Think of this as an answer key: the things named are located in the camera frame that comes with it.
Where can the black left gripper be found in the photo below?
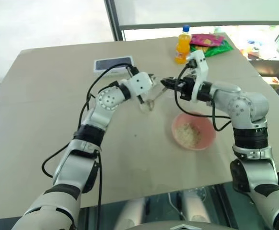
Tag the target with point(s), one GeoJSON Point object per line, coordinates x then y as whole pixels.
{"type": "Point", "coordinates": [151, 78]}

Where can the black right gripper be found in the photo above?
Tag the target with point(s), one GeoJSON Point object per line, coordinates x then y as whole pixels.
{"type": "Point", "coordinates": [187, 88]}

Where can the metal spoon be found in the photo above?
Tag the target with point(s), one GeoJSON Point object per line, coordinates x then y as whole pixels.
{"type": "Point", "coordinates": [156, 97]}

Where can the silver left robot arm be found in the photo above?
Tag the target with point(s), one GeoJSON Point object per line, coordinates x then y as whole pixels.
{"type": "Point", "coordinates": [67, 167]}

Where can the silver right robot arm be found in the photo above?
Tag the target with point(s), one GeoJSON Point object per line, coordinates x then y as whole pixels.
{"type": "Point", "coordinates": [252, 107]}

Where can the oatmeal flakes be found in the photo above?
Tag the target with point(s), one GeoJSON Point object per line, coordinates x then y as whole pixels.
{"type": "Point", "coordinates": [188, 134]}

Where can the pink bowl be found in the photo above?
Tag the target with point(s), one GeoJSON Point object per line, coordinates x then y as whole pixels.
{"type": "Point", "coordinates": [203, 141]}

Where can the orange juice bottle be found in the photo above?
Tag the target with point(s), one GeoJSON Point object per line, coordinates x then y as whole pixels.
{"type": "Point", "coordinates": [182, 48]}

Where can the pink snack bag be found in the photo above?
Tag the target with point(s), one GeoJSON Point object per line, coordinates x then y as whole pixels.
{"type": "Point", "coordinates": [206, 39]}

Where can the green snack bag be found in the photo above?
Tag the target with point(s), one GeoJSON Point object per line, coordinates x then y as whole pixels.
{"type": "Point", "coordinates": [219, 49]}

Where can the black window pillar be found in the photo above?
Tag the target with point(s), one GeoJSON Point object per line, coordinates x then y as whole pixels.
{"type": "Point", "coordinates": [113, 19]}

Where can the dark shelf with clutter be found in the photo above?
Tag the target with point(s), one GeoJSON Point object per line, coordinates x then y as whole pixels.
{"type": "Point", "coordinates": [271, 65]}

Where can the silver rounded shape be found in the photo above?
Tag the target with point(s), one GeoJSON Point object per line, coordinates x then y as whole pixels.
{"type": "Point", "coordinates": [130, 213]}
{"type": "Point", "coordinates": [194, 208]}

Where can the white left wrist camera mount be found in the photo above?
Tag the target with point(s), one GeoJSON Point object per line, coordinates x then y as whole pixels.
{"type": "Point", "coordinates": [140, 83]}

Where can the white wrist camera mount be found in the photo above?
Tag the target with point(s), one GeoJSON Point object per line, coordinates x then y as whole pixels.
{"type": "Point", "coordinates": [140, 83]}
{"type": "Point", "coordinates": [200, 63]}

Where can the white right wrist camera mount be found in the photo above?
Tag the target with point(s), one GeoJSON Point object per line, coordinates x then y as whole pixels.
{"type": "Point", "coordinates": [200, 63]}

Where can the grey window rail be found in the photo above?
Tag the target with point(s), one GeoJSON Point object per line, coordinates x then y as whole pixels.
{"type": "Point", "coordinates": [201, 25]}

